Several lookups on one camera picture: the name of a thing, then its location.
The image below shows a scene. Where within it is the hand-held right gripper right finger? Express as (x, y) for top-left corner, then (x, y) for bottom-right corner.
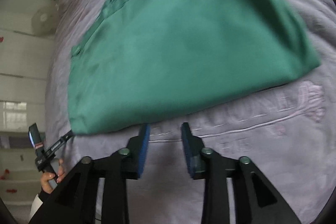
(181, 122), (302, 224)

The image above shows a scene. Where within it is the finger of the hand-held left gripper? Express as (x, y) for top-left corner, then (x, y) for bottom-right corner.
(43, 129), (74, 159)

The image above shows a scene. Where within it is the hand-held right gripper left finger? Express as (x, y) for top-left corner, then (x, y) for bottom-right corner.
(47, 123), (151, 224)

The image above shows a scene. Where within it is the green work jacket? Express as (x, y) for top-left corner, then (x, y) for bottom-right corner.
(67, 0), (322, 136)

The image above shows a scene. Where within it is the person's left forearm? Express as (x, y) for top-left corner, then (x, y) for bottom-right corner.
(28, 191), (54, 224)

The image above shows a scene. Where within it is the person's left hand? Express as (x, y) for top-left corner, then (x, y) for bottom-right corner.
(40, 158), (66, 194)

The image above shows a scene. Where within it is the purple embossed blanket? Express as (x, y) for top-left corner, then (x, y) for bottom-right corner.
(45, 0), (336, 224)

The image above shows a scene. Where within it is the white electric fan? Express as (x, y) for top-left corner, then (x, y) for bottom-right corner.
(31, 2), (59, 36)

